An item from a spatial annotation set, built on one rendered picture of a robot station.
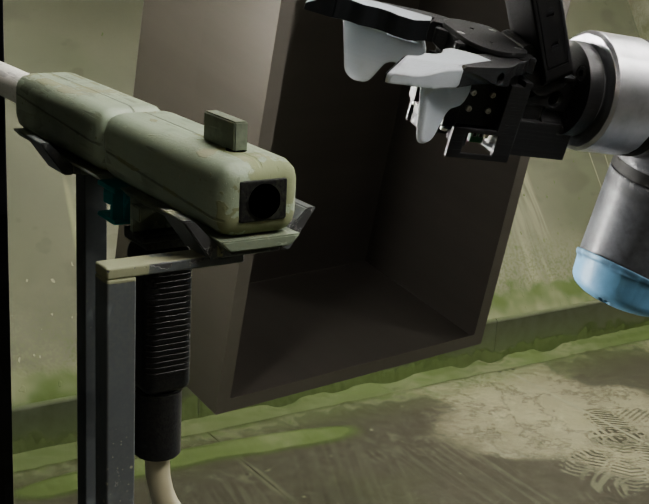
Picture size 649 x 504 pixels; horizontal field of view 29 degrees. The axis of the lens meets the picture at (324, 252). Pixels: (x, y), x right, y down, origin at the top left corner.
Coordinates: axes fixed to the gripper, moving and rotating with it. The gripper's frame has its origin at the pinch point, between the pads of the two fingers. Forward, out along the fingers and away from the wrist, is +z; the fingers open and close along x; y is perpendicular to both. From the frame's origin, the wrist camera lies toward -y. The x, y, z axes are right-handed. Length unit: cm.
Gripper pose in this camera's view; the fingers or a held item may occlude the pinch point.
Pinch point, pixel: (342, 27)
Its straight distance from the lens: 85.9
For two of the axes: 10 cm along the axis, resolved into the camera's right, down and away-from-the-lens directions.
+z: -9.0, -0.5, -4.2
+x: -3.5, -4.6, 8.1
